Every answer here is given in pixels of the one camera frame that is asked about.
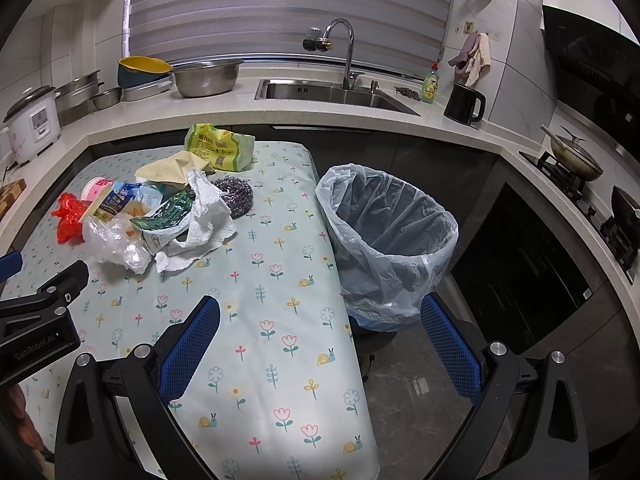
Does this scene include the red plastic bag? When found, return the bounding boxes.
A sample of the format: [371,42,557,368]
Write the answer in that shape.
[51,192,90,244]

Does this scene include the clear plastic bag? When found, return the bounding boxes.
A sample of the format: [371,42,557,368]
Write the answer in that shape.
[82,214,152,275]

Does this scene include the pink white paper cup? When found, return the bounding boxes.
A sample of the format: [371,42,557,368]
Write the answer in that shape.
[80,177,114,203]

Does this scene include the beige blue snack wrapper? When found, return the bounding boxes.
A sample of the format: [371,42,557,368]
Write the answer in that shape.
[81,188,151,223]

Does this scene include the green milk carton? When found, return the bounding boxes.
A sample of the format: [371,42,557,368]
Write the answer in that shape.
[130,186,195,255]

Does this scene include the white paper towel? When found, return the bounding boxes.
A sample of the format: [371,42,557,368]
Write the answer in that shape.
[155,170,236,273]

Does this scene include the steel wool scrubber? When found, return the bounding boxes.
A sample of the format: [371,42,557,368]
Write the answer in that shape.
[214,176,254,219]

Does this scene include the beige paper pouch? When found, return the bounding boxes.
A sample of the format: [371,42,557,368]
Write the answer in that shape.
[134,151,213,188]

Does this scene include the yellow green snack bag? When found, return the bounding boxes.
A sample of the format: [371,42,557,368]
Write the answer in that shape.
[184,124,255,172]

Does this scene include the blue white wet-wipe packet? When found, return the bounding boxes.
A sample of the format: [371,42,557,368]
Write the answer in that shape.
[112,181,163,209]

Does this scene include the trash bin with plastic liner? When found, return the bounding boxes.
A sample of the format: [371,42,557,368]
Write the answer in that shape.
[316,164,459,333]

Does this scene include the chrome kitchen faucet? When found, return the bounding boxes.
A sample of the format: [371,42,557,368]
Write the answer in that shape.
[301,17,366,91]

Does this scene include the person's left hand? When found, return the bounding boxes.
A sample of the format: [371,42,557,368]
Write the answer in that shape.
[6,385,43,452]

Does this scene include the wooden cutting board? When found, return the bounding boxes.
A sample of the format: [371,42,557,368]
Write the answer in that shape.
[0,179,26,219]

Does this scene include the floral light blue tablecloth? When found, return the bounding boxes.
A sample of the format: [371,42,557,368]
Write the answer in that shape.
[2,141,381,479]

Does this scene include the white rice cooker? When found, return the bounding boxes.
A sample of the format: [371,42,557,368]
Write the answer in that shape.
[3,86,61,165]

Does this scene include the stacked steel steamer pots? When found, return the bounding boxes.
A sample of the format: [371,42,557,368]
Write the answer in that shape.
[54,70,103,127]

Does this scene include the small steel bowl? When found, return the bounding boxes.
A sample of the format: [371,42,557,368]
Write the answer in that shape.
[91,87,122,110]

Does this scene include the black gas stove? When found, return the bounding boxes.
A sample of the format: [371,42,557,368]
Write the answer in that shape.
[520,152,639,284]

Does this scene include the black frying pan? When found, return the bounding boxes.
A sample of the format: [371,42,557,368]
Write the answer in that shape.
[611,185,640,232]

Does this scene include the wok with glass lid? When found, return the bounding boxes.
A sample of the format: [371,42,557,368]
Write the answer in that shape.
[540,125,604,182]

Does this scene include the black electric kettle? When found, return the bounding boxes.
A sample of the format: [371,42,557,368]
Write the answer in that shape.
[444,84,487,126]

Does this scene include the large steel colander bowl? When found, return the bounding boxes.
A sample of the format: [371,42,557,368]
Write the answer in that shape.
[172,60,242,99]

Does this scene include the dark sink scrubber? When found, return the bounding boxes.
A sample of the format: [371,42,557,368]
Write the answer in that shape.
[395,86,421,101]

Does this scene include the green dish soap bottle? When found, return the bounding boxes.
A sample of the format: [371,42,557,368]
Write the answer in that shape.
[421,62,439,103]

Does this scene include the stainless steel sink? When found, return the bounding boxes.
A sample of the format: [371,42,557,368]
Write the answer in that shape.
[255,79,418,116]

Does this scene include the hanging purple beige cloths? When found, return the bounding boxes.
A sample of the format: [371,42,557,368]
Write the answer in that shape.
[448,32,491,88]

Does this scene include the black range hood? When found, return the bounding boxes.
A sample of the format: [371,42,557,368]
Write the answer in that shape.
[542,6,639,158]

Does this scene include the grey striped window blind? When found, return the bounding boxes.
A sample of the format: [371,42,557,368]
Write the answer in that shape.
[122,0,451,76]

